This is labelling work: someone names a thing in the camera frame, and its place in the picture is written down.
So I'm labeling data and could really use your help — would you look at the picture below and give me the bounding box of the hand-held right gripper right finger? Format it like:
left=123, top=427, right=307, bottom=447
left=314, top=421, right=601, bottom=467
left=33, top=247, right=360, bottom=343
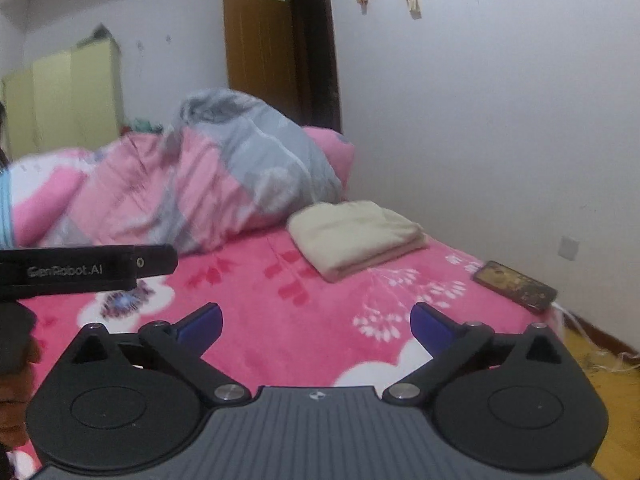
left=382, top=302, right=569, bottom=406

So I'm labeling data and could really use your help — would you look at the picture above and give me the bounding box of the teal pink printed blanket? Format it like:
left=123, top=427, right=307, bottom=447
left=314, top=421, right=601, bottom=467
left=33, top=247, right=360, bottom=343
left=0, top=147, right=91, bottom=251

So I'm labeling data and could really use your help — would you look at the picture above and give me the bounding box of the pink grey floral quilt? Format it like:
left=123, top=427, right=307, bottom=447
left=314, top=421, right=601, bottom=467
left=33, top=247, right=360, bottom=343
left=10, top=87, right=356, bottom=256

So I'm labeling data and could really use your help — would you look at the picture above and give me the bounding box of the black smartphone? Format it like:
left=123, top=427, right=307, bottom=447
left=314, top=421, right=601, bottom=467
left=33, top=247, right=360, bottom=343
left=472, top=260, right=559, bottom=315

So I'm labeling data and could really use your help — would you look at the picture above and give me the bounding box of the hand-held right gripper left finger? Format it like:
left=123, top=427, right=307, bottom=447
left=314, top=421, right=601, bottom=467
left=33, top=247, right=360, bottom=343
left=67, top=302, right=252, bottom=405

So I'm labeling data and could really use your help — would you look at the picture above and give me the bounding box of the person's left hand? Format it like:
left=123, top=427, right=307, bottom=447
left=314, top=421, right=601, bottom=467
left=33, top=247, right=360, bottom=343
left=0, top=342, right=39, bottom=454

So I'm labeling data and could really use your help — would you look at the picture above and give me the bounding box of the beige black-striped zip jacket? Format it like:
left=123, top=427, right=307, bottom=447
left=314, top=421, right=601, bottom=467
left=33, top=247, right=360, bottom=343
left=286, top=200, right=430, bottom=283

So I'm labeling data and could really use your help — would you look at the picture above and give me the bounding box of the brown wooden door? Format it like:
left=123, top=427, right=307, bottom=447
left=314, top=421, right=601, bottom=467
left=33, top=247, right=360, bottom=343
left=222, top=0, right=343, bottom=133

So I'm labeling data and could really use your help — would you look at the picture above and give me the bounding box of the white wall socket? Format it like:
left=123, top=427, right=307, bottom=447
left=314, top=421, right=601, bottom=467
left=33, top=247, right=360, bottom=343
left=557, top=235, right=581, bottom=262

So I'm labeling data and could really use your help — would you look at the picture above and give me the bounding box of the pale yellow wardrobe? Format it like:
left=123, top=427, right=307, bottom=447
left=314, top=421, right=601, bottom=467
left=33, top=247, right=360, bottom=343
left=0, top=22, right=125, bottom=161

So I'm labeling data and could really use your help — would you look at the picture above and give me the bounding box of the white charging cable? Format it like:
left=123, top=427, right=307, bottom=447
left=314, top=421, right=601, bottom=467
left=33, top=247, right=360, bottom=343
left=550, top=304, right=640, bottom=362

